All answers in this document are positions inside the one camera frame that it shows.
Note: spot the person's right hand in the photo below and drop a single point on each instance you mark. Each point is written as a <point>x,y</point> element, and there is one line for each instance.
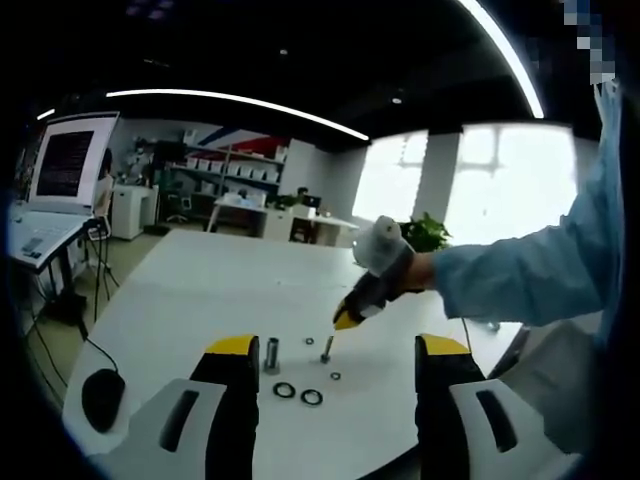
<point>424,270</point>

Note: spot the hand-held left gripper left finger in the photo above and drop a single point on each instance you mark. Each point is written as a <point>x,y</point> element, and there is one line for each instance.
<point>210,425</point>

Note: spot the long white office desk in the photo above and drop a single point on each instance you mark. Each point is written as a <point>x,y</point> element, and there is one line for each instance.
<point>325,227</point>

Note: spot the thin steel threaded stud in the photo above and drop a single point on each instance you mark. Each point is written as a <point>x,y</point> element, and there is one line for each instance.
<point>327,350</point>

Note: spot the large black washer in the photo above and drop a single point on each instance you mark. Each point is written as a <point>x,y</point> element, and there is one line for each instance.
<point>275,389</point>
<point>303,397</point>

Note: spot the row of white storage bins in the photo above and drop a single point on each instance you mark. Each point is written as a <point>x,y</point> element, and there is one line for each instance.
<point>235,170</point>

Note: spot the metal shelving unit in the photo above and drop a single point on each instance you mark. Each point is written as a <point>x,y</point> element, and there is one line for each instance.
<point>225,172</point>

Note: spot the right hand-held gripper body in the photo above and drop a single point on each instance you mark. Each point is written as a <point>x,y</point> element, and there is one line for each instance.
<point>382,245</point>

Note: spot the black computer mouse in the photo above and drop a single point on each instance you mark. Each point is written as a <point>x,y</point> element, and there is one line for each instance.
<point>102,400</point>

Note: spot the white cabinet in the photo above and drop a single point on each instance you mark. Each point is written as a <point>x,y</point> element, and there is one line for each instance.
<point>132,210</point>

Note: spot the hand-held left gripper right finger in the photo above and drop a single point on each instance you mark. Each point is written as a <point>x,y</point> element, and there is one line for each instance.
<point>475,430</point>

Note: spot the ceiling light strip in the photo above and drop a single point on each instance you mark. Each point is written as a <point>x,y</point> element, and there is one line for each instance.
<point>240,102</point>
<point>510,50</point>

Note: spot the white framed display screen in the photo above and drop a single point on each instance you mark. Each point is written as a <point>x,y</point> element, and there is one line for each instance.
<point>67,162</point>

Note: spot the thick steel threaded stud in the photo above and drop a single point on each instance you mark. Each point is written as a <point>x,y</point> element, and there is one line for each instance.
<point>272,356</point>

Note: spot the white desk with wooden legs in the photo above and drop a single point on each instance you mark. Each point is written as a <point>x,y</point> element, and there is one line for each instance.
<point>237,204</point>

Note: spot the potted green plant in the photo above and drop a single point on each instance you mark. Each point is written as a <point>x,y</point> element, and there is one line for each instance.
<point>425,234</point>

